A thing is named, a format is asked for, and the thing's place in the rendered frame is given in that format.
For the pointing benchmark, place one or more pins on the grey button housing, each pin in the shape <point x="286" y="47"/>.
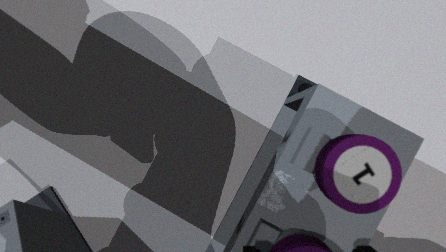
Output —
<point x="41" y="224"/>

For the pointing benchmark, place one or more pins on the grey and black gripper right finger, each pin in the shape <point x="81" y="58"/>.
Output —
<point x="364" y="249"/>

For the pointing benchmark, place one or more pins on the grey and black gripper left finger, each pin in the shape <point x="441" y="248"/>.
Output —
<point x="250" y="249"/>

